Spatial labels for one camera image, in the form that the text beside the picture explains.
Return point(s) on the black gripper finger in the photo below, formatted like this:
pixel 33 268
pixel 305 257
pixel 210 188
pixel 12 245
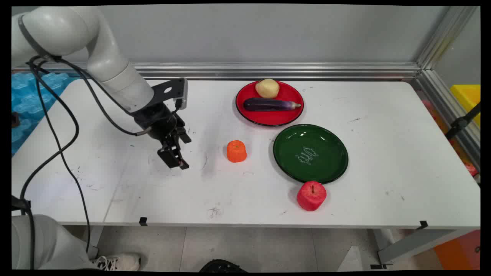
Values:
pixel 183 136
pixel 172 155

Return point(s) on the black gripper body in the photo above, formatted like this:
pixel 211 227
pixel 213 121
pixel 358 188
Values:
pixel 157 120

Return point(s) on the purple toy eggplant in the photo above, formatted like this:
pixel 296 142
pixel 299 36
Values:
pixel 268 104

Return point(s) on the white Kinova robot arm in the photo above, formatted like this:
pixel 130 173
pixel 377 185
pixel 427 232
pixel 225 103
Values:
pixel 96 46

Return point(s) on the orange toy fruit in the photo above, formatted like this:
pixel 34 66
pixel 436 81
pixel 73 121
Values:
pixel 236 151

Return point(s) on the small black tape piece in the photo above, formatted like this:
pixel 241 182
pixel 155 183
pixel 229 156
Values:
pixel 423 224
pixel 143 221

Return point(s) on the red round plate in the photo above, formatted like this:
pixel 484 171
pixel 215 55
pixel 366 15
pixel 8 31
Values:
pixel 270 113

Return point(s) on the yellow toy potato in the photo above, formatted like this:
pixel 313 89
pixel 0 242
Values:
pixel 267 88

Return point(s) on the white thin table leg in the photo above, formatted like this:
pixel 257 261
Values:
pixel 94 241

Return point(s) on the white sneaker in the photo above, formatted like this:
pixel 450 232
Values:
pixel 121 262

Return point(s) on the black round floor object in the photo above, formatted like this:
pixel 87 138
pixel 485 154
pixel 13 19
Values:
pixel 222 265

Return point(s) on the dark green round plate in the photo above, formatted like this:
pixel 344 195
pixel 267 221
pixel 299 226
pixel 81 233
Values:
pixel 310 153

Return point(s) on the blue foam mat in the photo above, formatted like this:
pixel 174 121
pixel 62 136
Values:
pixel 25 103

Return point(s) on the red toy apple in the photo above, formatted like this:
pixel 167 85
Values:
pixel 311 196

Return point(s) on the grey trouser leg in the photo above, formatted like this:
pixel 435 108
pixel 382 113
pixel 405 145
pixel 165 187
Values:
pixel 50 245

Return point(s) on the grey metal table leg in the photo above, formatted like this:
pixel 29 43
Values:
pixel 414 245

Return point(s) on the yellow plastic box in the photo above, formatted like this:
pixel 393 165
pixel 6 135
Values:
pixel 468 97

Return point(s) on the orange box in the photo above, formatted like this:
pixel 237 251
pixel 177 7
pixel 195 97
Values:
pixel 460 251

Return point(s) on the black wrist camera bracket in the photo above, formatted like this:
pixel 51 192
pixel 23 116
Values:
pixel 168 90

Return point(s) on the horizontal aluminium frame rail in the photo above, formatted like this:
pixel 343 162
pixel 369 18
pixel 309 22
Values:
pixel 268 71

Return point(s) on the aluminium side frame rail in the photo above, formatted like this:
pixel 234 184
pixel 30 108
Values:
pixel 448 107

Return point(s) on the slanted aluminium frame post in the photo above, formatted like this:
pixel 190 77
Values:
pixel 447 34

